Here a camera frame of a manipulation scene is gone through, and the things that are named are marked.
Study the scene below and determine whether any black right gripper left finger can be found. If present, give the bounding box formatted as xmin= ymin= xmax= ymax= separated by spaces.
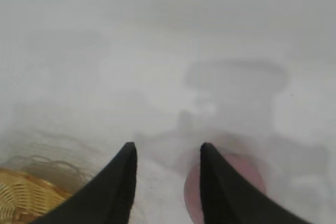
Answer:
xmin=30 ymin=142 xmax=138 ymax=224

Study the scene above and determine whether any pink peach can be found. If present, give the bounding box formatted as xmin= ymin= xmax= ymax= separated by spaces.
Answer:
xmin=183 ymin=152 xmax=267 ymax=224

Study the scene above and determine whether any woven yellow wicker basket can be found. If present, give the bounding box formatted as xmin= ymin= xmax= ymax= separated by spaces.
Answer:
xmin=0 ymin=166 xmax=74 ymax=224

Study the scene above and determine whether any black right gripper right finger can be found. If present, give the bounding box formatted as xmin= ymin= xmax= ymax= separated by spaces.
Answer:
xmin=199 ymin=142 xmax=314 ymax=224

